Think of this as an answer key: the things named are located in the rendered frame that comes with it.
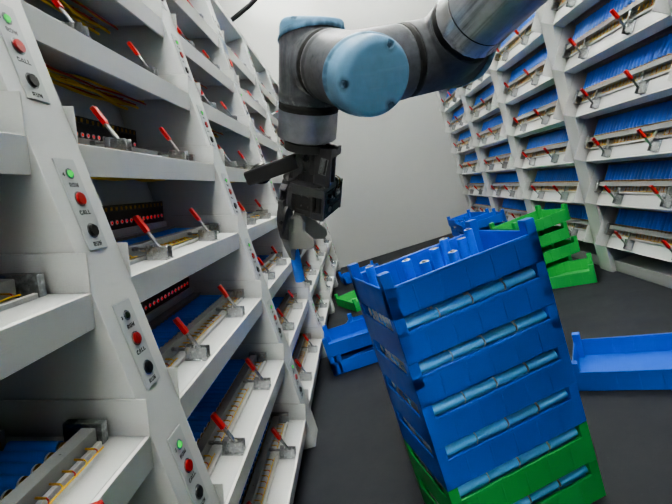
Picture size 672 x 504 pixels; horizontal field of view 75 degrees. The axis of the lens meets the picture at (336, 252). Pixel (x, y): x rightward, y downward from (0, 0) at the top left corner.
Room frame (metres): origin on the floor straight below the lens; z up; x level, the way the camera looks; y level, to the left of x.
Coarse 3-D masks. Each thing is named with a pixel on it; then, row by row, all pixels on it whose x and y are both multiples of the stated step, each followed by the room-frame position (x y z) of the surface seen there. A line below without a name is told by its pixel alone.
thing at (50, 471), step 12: (84, 432) 0.51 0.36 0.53; (72, 444) 0.48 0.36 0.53; (84, 444) 0.49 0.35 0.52; (60, 456) 0.46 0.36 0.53; (72, 456) 0.47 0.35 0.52; (48, 468) 0.44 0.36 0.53; (60, 468) 0.45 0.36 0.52; (84, 468) 0.46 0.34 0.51; (24, 480) 0.42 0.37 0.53; (36, 480) 0.42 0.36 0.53; (48, 480) 0.43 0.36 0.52; (72, 480) 0.44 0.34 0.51; (12, 492) 0.40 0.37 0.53; (24, 492) 0.40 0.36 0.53; (36, 492) 0.41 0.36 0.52; (60, 492) 0.42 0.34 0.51
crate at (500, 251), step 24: (456, 240) 0.93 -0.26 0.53; (480, 240) 0.92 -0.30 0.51; (504, 240) 0.84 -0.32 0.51; (528, 240) 0.74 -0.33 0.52; (384, 264) 0.89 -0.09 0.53; (432, 264) 0.91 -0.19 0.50; (456, 264) 0.71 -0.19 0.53; (480, 264) 0.72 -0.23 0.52; (504, 264) 0.73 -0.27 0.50; (528, 264) 0.74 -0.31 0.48; (360, 288) 0.83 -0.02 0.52; (384, 288) 0.68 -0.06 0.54; (408, 288) 0.69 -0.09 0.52; (432, 288) 0.70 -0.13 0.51; (456, 288) 0.71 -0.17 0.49; (384, 312) 0.72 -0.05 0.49; (408, 312) 0.69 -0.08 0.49
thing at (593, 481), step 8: (592, 464) 0.74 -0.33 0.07; (592, 472) 0.74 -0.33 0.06; (584, 480) 0.74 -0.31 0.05; (592, 480) 0.74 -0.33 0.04; (600, 480) 0.74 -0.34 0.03; (424, 488) 0.85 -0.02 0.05; (568, 488) 0.73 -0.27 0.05; (576, 488) 0.73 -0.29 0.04; (584, 488) 0.74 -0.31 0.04; (592, 488) 0.74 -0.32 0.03; (600, 488) 0.74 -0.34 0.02; (424, 496) 0.86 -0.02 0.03; (552, 496) 0.72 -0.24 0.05; (560, 496) 0.73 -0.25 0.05; (568, 496) 0.73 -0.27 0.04; (576, 496) 0.73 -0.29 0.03; (584, 496) 0.74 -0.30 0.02; (592, 496) 0.74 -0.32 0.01; (600, 496) 0.74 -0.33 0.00
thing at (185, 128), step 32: (128, 32) 1.24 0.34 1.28; (160, 64) 1.24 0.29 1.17; (192, 96) 1.25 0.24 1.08; (128, 128) 1.25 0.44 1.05; (192, 128) 1.23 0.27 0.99; (160, 192) 1.25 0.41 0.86; (192, 192) 1.24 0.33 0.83; (224, 192) 1.23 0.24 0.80; (224, 256) 1.24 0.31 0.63; (256, 256) 1.32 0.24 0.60; (192, 288) 1.25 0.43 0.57; (288, 352) 1.30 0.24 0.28; (288, 384) 1.23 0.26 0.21
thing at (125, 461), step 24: (24, 408) 0.54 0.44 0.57; (48, 408) 0.54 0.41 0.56; (72, 408) 0.54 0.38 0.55; (96, 408) 0.54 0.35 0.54; (120, 408) 0.53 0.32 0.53; (144, 408) 0.53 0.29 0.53; (24, 432) 0.54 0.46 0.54; (48, 432) 0.54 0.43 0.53; (72, 432) 0.52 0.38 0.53; (96, 432) 0.52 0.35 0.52; (120, 432) 0.53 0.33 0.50; (144, 432) 0.53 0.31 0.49; (96, 456) 0.49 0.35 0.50; (120, 456) 0.49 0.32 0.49; (144, 456) 0.52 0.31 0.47; (96, 480) 0.45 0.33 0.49; (120, 480) 0.46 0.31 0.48
